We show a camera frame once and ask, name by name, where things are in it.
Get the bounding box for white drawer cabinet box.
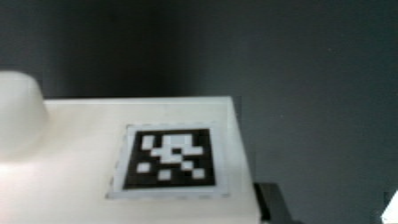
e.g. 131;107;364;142
380;191;398;224

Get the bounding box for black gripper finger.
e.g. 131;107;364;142
254;183;302;224

